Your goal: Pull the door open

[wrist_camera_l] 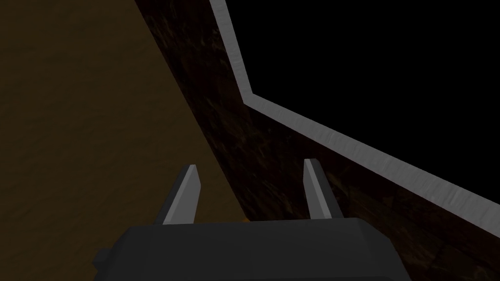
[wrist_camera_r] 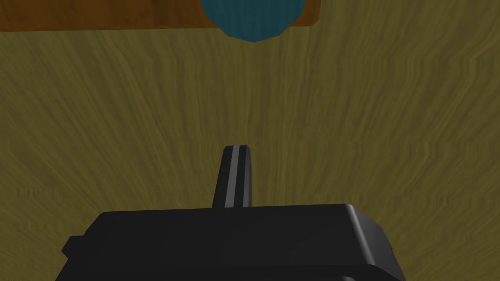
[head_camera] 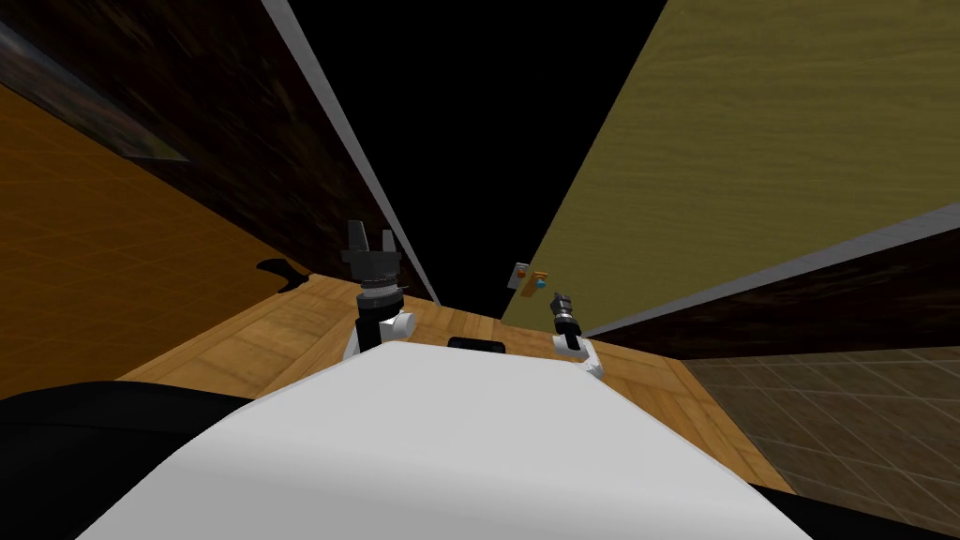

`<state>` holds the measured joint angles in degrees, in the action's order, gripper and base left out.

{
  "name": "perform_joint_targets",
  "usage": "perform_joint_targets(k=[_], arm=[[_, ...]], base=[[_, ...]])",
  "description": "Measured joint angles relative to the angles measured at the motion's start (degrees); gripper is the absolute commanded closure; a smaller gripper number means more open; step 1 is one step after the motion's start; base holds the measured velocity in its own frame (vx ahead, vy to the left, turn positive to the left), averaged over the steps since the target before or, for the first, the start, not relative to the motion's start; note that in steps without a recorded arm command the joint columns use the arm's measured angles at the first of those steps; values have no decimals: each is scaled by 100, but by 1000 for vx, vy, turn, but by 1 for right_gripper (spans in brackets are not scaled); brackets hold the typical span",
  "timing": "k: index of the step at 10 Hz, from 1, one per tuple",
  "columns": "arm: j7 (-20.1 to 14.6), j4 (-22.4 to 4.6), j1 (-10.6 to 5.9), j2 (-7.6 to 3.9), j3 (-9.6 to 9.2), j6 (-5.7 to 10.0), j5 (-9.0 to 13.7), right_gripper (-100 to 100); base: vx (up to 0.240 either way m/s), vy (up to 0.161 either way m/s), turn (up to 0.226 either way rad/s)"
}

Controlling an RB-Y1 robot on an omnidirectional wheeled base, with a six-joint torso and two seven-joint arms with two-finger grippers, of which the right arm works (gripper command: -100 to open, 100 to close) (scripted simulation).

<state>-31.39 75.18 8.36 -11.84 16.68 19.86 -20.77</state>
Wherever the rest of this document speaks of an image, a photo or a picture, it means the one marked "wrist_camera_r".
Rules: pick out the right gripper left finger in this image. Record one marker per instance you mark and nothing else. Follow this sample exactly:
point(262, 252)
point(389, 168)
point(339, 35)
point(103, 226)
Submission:
point(227, 183)

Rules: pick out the brown wooden panel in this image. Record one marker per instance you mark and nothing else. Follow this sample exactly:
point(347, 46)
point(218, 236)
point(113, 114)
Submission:
point(101, 13)

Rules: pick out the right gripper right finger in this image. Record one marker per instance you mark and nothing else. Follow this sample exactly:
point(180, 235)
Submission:
point(244, 183)

